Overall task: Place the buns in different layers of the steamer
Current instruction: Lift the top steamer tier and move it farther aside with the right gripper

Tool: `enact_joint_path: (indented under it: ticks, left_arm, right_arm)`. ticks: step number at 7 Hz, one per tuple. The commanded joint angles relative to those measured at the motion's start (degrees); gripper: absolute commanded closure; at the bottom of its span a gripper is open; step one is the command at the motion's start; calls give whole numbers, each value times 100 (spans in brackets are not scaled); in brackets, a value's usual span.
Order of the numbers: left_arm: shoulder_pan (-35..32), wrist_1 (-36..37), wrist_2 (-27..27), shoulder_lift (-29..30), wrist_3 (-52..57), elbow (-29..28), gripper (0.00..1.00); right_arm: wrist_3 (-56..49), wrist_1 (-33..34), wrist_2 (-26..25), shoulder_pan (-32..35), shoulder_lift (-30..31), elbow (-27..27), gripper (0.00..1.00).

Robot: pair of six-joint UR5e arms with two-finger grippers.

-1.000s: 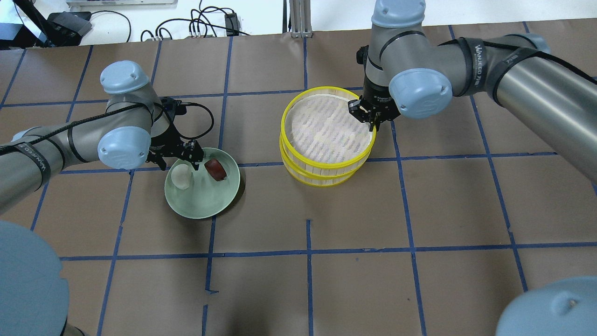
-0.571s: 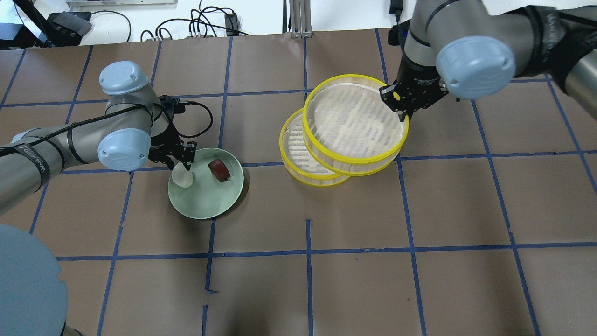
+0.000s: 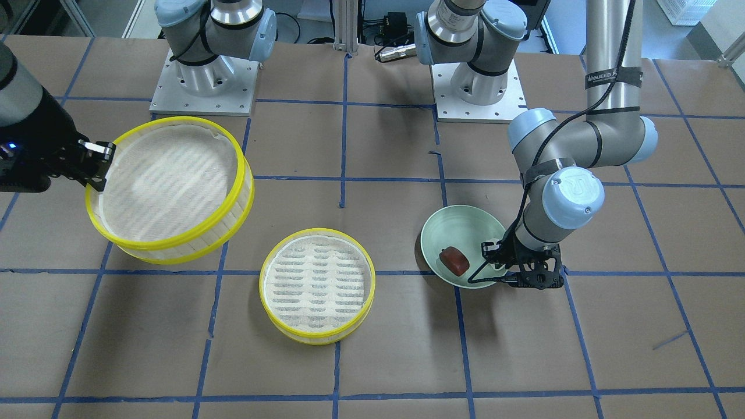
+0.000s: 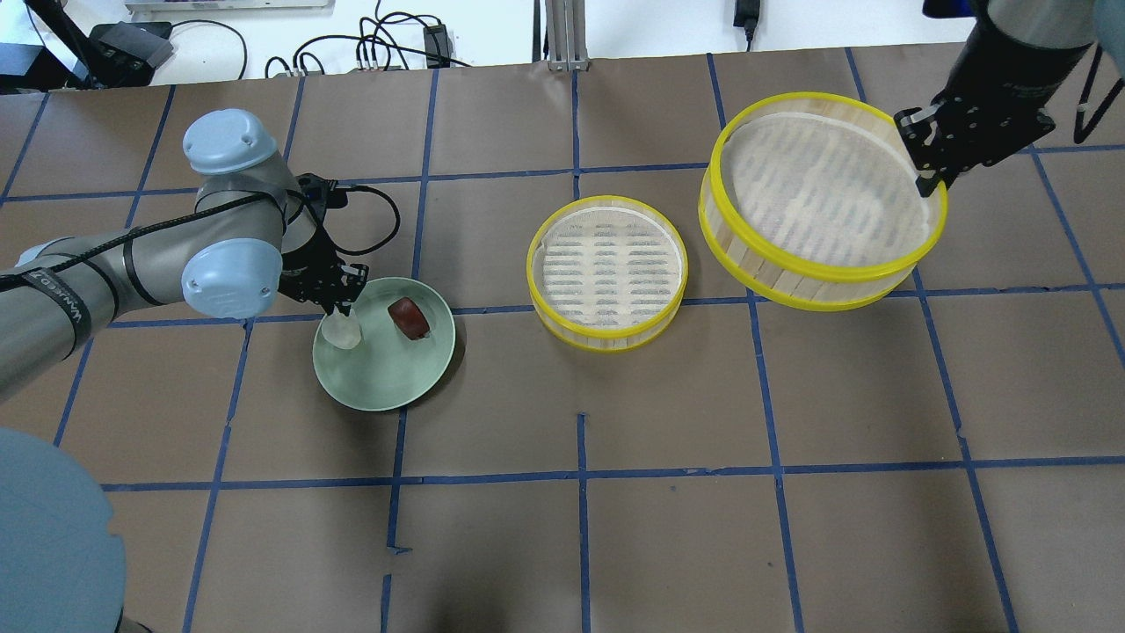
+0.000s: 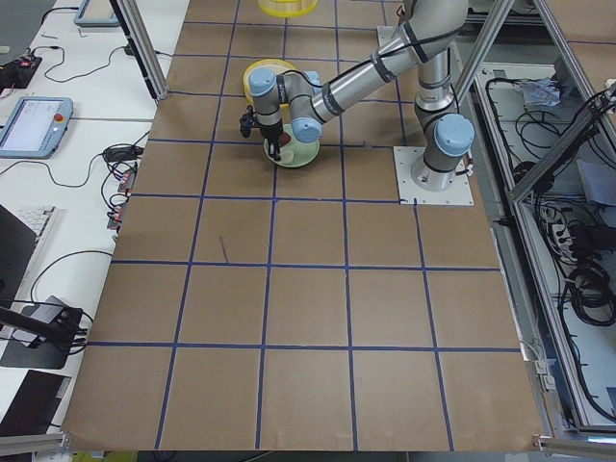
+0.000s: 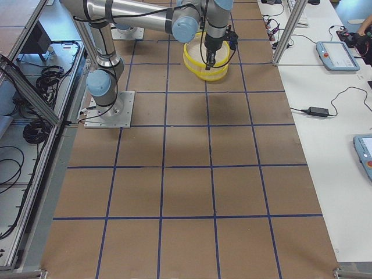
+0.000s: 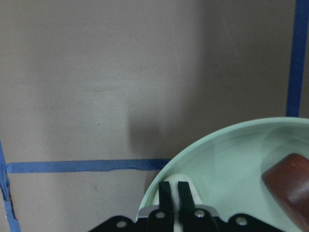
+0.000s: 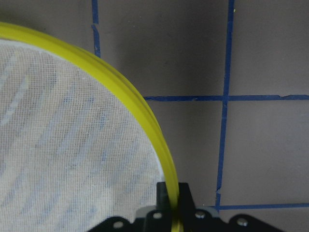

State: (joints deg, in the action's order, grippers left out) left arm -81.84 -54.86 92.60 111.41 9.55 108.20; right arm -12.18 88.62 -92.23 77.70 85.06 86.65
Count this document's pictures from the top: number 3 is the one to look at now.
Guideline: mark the aluminium frame post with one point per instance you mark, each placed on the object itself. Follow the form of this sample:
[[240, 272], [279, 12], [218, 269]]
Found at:
[[346, 16]]

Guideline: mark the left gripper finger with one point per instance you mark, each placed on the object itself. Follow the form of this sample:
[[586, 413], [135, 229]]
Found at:
[[498, 252]]

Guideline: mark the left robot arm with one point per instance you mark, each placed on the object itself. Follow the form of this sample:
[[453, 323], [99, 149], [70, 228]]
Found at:
[[555, 159]]

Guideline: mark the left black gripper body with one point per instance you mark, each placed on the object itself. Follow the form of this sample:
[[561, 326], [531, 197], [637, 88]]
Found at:
[[514, 248]]

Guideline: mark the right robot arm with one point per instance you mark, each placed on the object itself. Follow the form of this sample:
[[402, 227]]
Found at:
[[206, 41]]

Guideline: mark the yellow steamer layer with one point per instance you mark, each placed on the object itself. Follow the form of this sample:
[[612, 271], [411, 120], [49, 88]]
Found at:
[[178, 188], [317, 286]]

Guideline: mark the dark red bun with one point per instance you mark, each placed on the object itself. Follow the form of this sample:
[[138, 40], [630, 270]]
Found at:
[[454, 260]]

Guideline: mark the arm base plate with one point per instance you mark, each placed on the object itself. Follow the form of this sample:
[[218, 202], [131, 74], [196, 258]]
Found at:
[[464, 96], [225, 87]]

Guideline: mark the white bun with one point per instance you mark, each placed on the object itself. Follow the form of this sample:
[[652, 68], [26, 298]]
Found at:
[[496, 270]]

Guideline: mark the silver cylindrical connector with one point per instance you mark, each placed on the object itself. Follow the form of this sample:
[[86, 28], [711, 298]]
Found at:
[[389, 54]]

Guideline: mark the white plastic crate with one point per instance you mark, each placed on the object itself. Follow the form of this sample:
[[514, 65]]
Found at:
[[685, 13]]

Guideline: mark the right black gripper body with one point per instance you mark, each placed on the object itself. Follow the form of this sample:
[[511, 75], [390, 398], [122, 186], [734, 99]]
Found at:
[[48, 129]]

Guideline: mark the light green plate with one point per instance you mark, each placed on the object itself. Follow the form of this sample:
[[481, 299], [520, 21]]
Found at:
[[465, 228]]

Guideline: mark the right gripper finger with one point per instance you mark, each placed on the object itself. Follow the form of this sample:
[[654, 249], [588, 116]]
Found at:
[[91, 163]]

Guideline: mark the black power adapter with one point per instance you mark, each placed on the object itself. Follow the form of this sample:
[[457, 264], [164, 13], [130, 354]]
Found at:
[[394, 24]]

